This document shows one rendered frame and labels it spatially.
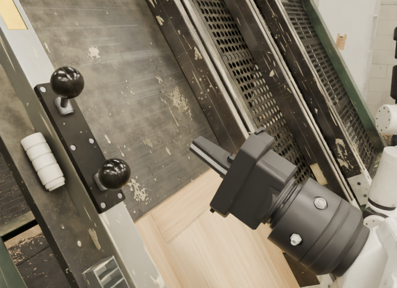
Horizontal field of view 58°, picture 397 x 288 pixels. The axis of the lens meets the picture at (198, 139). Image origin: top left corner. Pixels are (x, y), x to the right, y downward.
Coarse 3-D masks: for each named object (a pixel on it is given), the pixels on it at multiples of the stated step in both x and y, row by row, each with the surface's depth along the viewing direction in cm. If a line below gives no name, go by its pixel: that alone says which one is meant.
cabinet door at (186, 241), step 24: (192, 192) 70; (144, 216) 60; (168, 216) 63; (192, 216) 68; (216, 216) 73; (144, 240) 57; (168, 240) 61; (192, 240) 66; (216, 240) 71; (240, 240) 76; (264, 240) 83; (168, 264) 59; (192, 264) 63; (216, 264) 68; (240, 264) 73; (264, 264) 80
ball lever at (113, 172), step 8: (112, 160) 41; (120, 160) 42; (104, 168) 41; (112, 168) 41; (120, 168) 41; (128, 168) 42; (96, 176) 51; (104, 176) 41; (112, 176) 40; (120, 176) 41; (128, 176) 42; (104, 184) 41; (112, 184) 41; (120, 184) 41
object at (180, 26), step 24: (168, 0) 83; (168, 24) 85; (192, 24) 86; (192, 48) 84; (192, 72) 85; (216, 72) 84; (216, 96) 84; (216, 120) 86; (240, 120) 84; (240, 144) 84; (288, 264) 86
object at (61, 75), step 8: (56, 72) 41; (64, 72) 40; (72, 72) 41; (56, 80) 40; (64, 80) 40; (72, 80) 41; (80, 80) 41; (56, 88) 41; (64, 88) 40; (72, 88) 41; (80, 88) 42; (64, 96) 41; (72, 96) 42; (56, 104) 51; (64, 104) 49; (64, 112) 50; (72, 112) 52
